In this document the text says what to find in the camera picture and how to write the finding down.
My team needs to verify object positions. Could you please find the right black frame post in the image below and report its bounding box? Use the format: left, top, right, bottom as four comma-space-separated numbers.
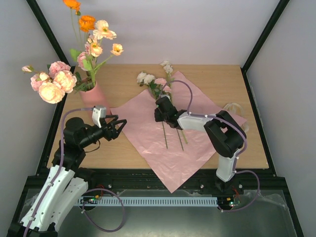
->
242, 0, 291, 72

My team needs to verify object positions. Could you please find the black frame post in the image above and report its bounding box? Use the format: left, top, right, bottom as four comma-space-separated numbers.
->
242, 0, 291, 72
26, 0, 69, 64

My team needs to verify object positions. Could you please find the white slotted cable duct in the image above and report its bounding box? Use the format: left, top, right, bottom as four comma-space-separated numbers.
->
76, 197, 218, 207

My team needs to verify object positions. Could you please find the pink wrapping paper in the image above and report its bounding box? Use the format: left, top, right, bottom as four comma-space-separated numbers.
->
111, 71, 247, 193

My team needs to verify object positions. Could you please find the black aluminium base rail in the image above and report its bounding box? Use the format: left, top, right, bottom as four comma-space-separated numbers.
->
24, 168, 287, 196

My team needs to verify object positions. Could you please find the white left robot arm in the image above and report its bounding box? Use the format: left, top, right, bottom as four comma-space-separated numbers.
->
7, 113, 127, 237

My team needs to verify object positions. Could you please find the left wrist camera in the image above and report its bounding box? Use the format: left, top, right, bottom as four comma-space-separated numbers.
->
92, 105, 107, 128

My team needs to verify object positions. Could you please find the left black frame post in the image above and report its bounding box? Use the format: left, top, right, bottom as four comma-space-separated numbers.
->
26, 0, 69, 64

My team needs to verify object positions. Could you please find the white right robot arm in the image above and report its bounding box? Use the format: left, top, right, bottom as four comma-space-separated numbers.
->
155, 96, 247, 194

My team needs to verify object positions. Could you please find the white blossom fuzzy stem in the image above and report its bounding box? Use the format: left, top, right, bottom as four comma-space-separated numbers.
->
160, 60, 188, 144

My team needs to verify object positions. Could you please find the pale peach poppy stem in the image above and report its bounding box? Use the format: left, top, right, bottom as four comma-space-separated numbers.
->
77, 15, 123, 90

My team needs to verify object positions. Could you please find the white rose stem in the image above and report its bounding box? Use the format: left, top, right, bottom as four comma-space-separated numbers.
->
136, 71, 169, 150

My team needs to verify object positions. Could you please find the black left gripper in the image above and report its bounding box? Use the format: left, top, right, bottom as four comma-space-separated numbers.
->
79, 114, 129, 148

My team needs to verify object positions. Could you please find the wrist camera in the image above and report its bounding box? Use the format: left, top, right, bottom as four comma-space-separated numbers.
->
92, 105, 107, 128
158, 94, 170, 100

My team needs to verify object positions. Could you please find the pink cylindrical vase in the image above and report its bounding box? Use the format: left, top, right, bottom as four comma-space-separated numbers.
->
79, 82, 112, 115

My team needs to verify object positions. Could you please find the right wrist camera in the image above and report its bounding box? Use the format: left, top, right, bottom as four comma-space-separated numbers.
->
158, 94, 170, 100

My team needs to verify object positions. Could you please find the pink carnation stem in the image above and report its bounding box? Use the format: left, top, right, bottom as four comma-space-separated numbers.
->
48, 61, 71, 78

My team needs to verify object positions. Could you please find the pink double rose stem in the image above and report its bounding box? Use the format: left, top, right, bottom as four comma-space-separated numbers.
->
154, 78, 171, 149

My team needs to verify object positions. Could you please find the peach rose stem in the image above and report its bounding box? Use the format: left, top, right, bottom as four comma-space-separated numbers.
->
38, 70, 77, 104

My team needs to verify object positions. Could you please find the cream ribbon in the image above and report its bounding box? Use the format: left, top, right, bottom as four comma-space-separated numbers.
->
223, 103, 249, 133

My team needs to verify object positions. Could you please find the orange poppy stem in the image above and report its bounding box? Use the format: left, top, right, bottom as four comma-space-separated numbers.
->
62, 0, 97, 84

